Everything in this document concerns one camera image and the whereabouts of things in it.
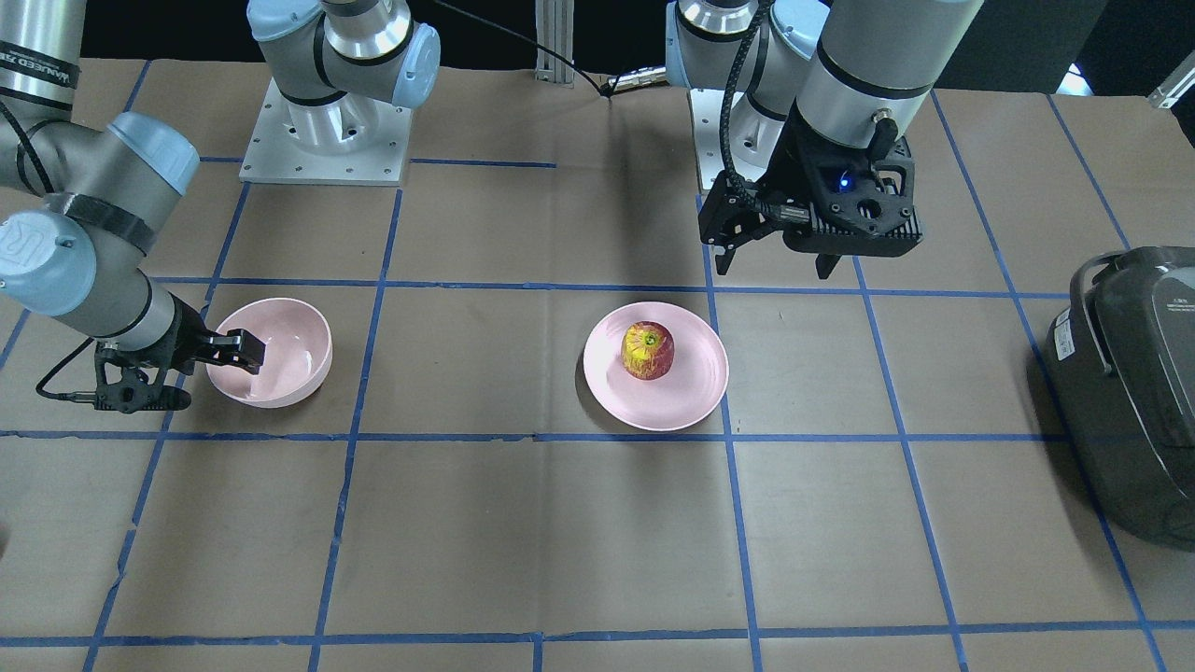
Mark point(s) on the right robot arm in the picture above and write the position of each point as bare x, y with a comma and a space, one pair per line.
104, 197

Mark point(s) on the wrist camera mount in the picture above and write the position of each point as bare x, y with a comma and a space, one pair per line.
129, 381
860, 209

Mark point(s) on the pink plate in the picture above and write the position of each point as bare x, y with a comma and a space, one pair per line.
690, 391

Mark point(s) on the aluminium frame post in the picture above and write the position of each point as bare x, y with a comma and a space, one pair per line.
554, 32

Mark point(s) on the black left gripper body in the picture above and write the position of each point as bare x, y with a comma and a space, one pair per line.
791, 160

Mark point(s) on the red yellow apple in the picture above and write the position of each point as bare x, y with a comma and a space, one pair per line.
648, 350

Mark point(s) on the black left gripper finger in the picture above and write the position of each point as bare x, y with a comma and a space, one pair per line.
729, 221
826, 264

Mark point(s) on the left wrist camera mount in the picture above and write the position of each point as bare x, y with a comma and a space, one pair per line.
860, 209

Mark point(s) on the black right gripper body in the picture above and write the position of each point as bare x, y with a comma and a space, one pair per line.
179, 340

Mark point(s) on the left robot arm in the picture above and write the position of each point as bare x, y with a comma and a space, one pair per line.
816, 99

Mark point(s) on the pink bowl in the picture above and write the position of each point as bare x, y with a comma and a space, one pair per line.
297, 357

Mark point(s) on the dark grey rice cooker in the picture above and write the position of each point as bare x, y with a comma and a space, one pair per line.
1121, 356

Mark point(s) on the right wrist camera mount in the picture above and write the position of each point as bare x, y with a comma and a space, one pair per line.
129, 381

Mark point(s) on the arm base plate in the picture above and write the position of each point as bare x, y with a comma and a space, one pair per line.
752, 136
354, 141

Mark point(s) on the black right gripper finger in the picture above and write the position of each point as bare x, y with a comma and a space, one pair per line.
236, 342
250, 363

